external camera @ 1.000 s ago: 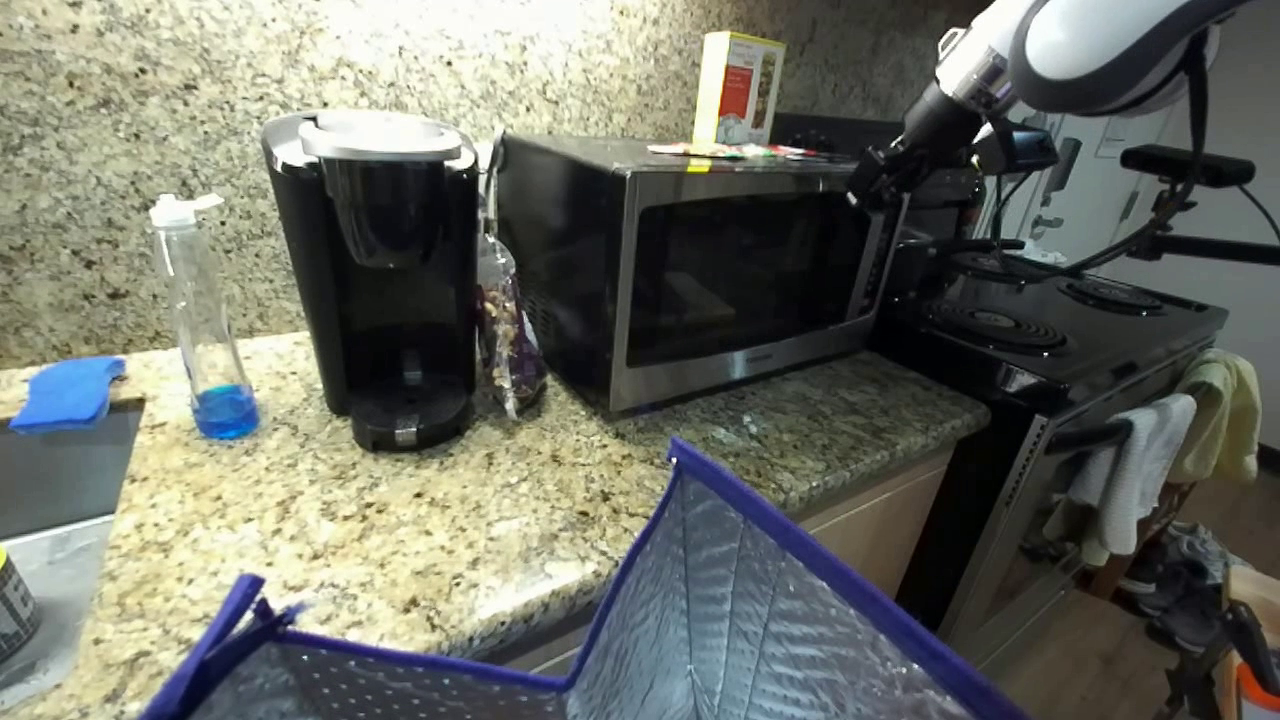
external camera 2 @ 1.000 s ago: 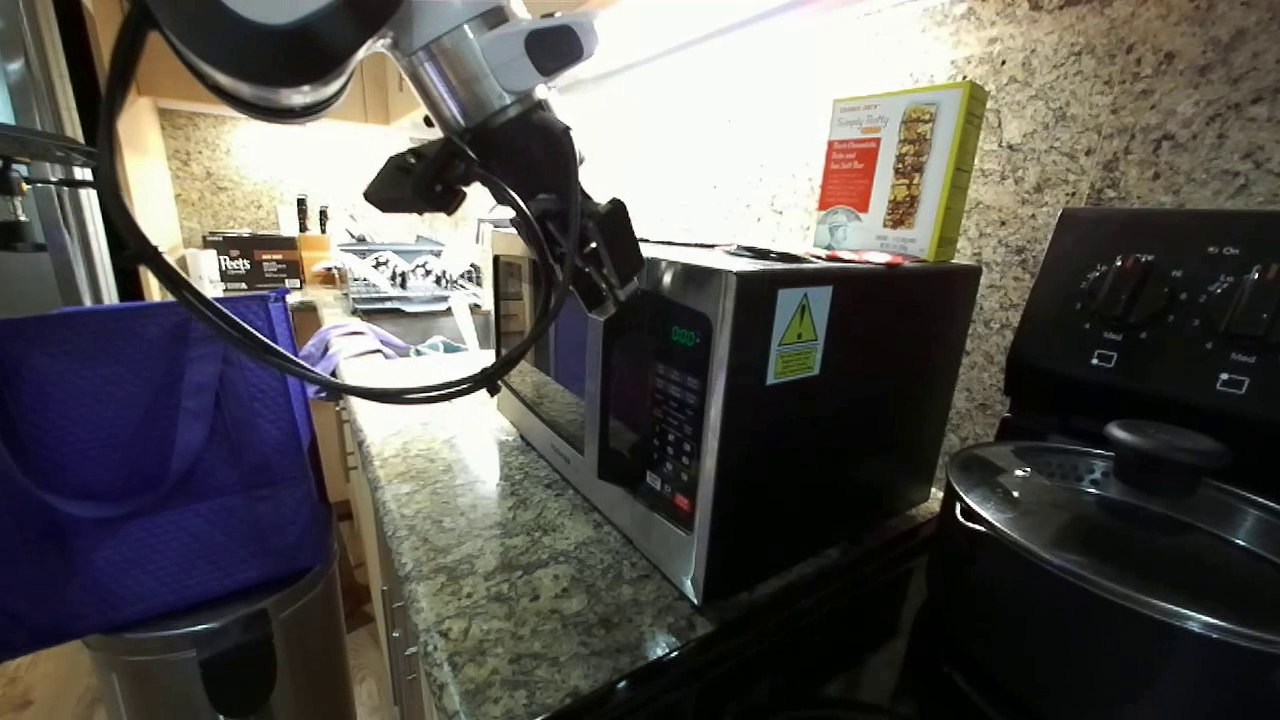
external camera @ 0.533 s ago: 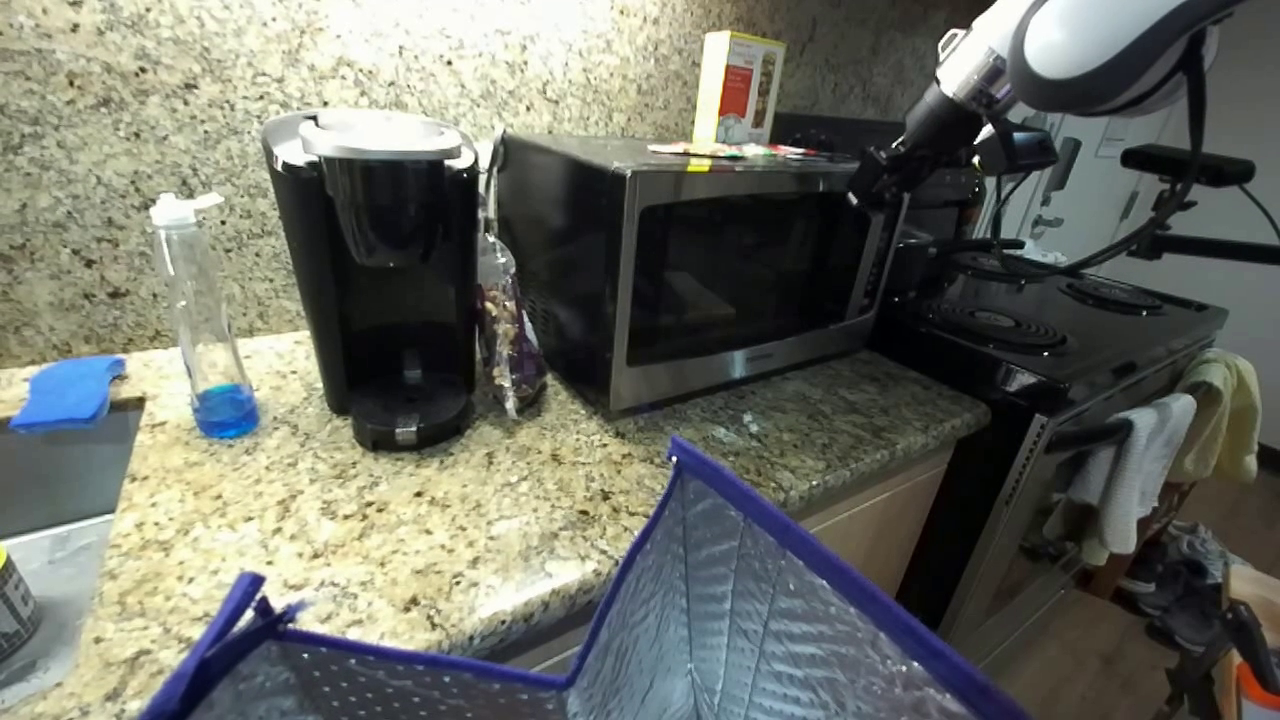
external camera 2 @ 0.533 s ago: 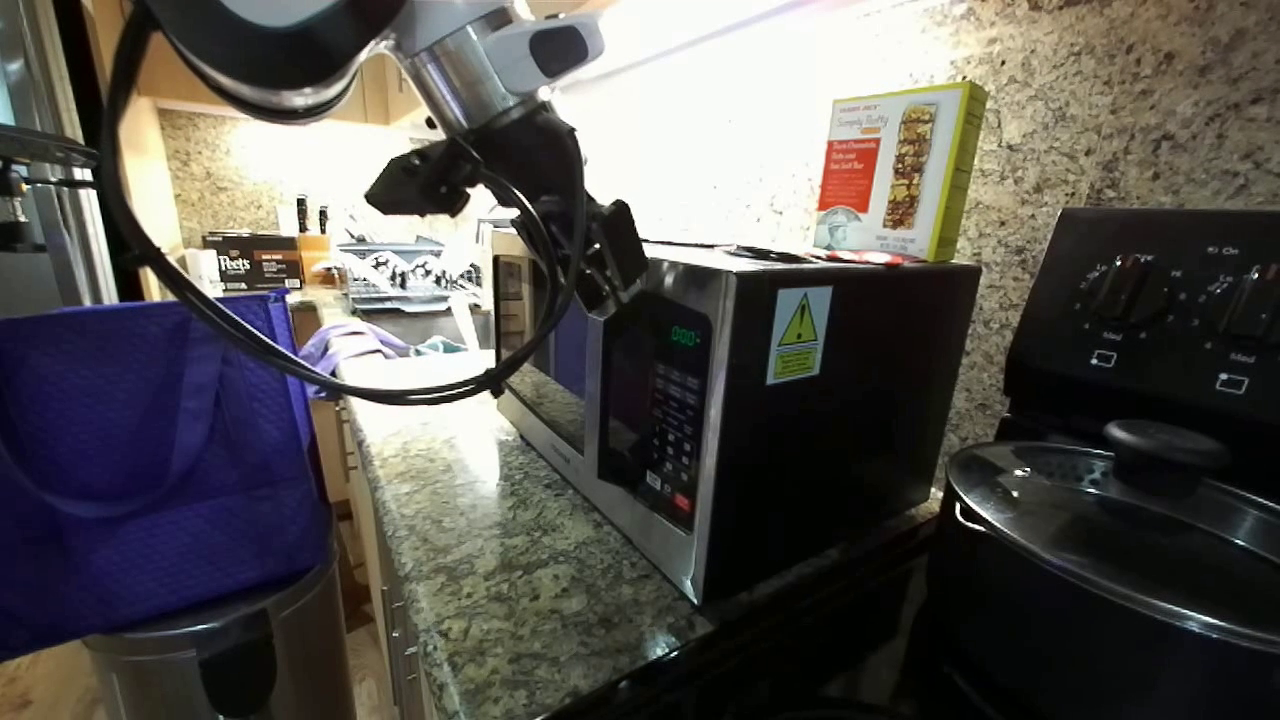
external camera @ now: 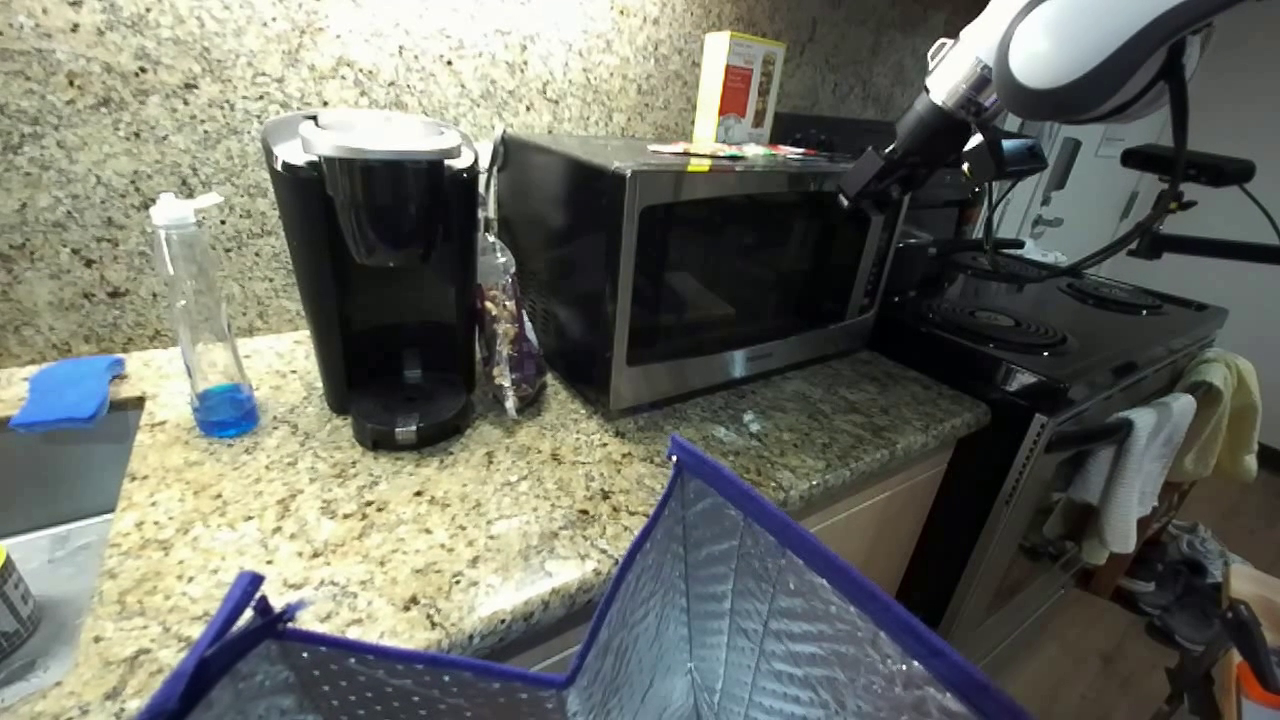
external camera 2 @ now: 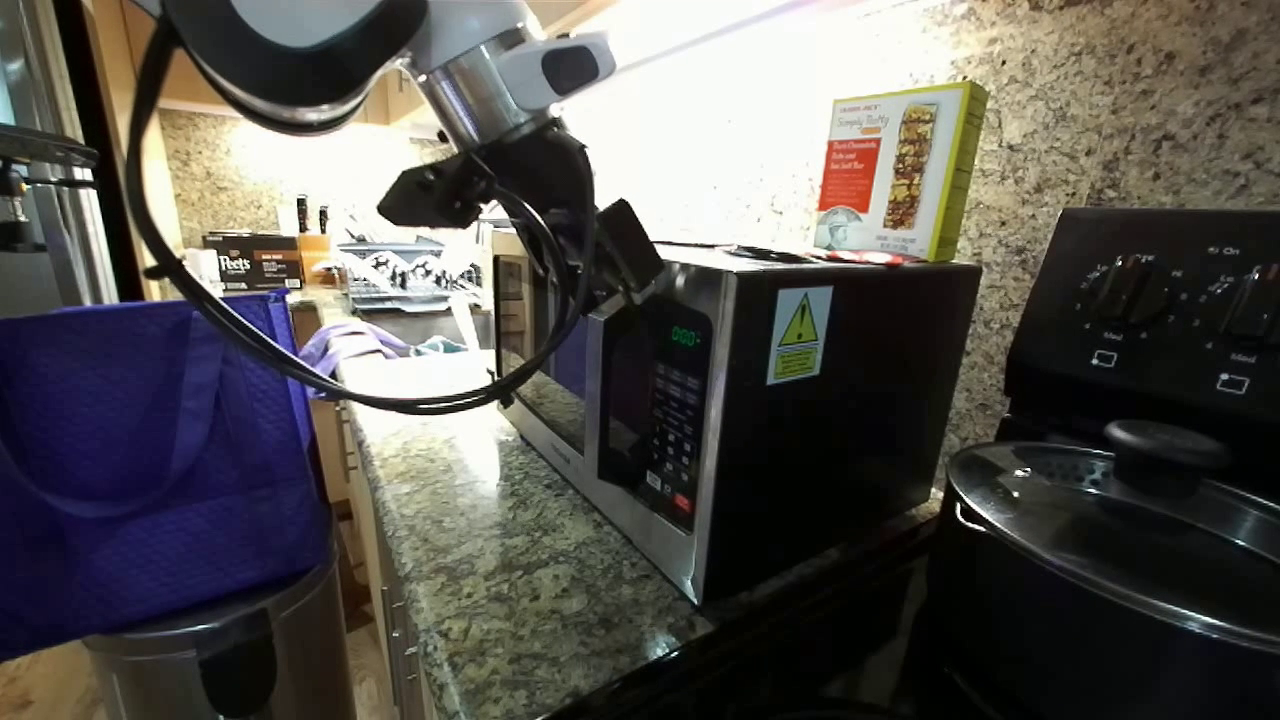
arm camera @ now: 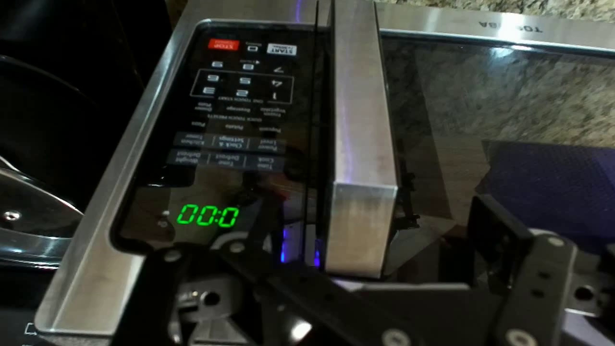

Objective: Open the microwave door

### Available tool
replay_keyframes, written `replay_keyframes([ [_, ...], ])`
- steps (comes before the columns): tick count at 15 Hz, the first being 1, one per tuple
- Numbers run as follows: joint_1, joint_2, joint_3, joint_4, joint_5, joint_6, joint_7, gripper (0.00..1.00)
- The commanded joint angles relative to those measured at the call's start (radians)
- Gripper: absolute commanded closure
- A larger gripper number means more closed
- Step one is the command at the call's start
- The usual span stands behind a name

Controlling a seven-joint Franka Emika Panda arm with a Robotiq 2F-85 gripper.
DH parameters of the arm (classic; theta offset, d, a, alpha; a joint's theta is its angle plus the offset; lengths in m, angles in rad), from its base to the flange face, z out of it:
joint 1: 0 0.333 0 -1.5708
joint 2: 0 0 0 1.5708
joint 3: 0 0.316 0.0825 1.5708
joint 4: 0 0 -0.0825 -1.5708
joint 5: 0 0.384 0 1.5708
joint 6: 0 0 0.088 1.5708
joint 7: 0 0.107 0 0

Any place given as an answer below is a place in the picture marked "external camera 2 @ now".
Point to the dish rack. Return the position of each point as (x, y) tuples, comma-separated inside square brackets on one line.
[(404, 275)]

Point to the stainless refrigerator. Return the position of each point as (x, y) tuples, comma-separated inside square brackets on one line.
[(47, 203)]

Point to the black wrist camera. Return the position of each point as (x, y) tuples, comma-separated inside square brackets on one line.
[(426, 194)]

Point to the stainless black microwave oven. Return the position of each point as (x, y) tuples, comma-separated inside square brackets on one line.
[(853, 443)]

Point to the white green food box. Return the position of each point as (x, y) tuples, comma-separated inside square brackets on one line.
[(902, 167)]

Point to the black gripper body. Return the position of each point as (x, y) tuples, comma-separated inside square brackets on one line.
[(543, 185)]

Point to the yellow warning sticker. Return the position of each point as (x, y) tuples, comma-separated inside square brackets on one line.
[(799, 338)]

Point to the glass pot lid black knob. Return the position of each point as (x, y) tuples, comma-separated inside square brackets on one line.
[(1132, 520)]

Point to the blue insulated shopping bag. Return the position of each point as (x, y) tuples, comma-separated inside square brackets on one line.
[(146, 465)]

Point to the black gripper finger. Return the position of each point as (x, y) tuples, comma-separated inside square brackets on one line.
[(634, 254)]

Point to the black cooking pot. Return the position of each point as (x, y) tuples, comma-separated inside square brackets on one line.
[(1052, 641)]

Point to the markers on microwave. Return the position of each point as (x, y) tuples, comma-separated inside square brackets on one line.
[(825, 257)]

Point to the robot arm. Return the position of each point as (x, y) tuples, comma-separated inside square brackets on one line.
[(306, 40)]

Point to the black microwave door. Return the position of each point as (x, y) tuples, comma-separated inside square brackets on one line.
[(535, 387)]

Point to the wooden knife block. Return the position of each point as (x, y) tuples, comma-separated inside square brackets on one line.
[(315, 254)]

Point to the black printed box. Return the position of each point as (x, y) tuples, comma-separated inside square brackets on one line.
[(249, 260)]

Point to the stainless trash can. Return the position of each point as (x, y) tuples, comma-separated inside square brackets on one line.
[(226, 655)]

